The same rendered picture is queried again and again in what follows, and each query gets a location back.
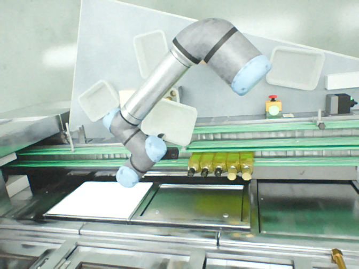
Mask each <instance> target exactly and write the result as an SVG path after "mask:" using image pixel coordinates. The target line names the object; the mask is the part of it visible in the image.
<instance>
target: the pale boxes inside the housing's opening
mask: <svg viewBox="0 0 359 269"><path fill-rule="evenodd" d="M16 158H17V157H16V154H15V152H14V153H12V154H9V155H7V156H5V157H3V158H0V166H2V165H4V164H6V163H8V162H11V161H13V160H15V159H16ZM8 177H9V178H8V181H7V182H6V184H5V185H6V188H7V192H8V194H9V198H11V197H12V196H14V195H16V194H17V193H19V192H20V191H22V190H23V189H25V188H26V187H28V186H29V182H28V178H27V175H8Z"/></svg>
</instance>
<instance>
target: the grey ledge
mask: <svg viewBox="0 0 359 269"><path fill-rule="evenodd" d="M357 173H358V172H357V171H356V170H355V166H254V172H253V174H252V179H320V180H357Z"/></svg>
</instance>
